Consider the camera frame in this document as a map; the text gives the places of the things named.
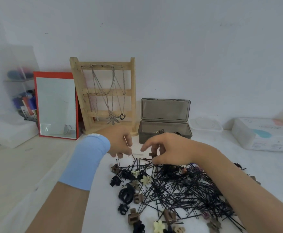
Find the person's right hand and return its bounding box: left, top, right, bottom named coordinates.
left=141, top=133, right=201, bottom=166

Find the person's left hand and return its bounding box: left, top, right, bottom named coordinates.
left=102, top=126, right=133, bottom=159

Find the small brown claw clip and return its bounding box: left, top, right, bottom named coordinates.
left=149, top=146, right=160, bottom=158

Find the person's right forearm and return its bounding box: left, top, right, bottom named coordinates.
left=192, top=141, right=283, bottom=233

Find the person's left forearm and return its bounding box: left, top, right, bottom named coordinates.
left=25, top=181, right=91, bottom=233

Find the pile of black hairpins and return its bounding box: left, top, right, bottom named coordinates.
left=116, top=156, right=247, bottom=232

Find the light blue wrist sleeve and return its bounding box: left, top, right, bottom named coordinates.
left=58, top=134, right=111, bottom=191

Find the large black claw clip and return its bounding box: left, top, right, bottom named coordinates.
left=118, top=184, right=135, bottom=205

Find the grey transparent plastic box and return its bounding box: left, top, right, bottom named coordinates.
left=138, top=98, right=193, bottom=144

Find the clear plastic lid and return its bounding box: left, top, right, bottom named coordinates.
left=189, top=116, right=223, bottom=132

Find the dark navy claw clip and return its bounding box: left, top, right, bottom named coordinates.
left=133, top=221, right=145, bottom=233

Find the red framed mirror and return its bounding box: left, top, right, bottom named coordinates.
left=33, top=71, right=79, bottom=140

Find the taupe flower claw clip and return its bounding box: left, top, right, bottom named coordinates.
left=207, top=218, right=222, bottom=233

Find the wooden jewellery stand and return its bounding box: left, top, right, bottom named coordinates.
left=70, top=57, right=140, bottom=137

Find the white wipes packet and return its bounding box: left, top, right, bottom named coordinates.
left=231, top=117, right=283, bottom=153

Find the bundle of cosmetic tubes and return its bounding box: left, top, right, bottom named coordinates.
left=12, top=90, right=38, bottom=122

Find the clear acrylic organizer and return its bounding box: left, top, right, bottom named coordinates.
left=0, top=45, right=40, bottom=148

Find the dark blue round compact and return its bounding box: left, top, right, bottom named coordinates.
left=7, top=70, right=34, bottom=80

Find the ring pendant chain necklace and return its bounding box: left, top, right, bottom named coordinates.
left=112, top=67, right=126, bottom=120

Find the leaf pendant chain necklace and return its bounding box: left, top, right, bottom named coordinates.
left=91, top=65, right=120, bottom=125

